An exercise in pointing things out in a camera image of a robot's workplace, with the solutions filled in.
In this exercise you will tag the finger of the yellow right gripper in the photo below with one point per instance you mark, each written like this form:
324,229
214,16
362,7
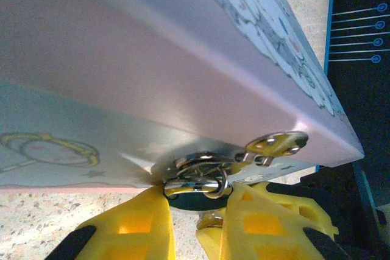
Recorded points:
211,241
314,214

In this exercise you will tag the silver padlock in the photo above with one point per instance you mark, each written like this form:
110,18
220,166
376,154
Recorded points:
195,203

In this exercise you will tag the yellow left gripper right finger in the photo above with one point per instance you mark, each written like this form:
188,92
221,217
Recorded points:
262,241

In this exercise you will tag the silver metal latch clasp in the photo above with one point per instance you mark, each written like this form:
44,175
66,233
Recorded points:
274,144

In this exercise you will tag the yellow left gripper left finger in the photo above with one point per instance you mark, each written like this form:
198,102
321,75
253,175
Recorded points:
137,235

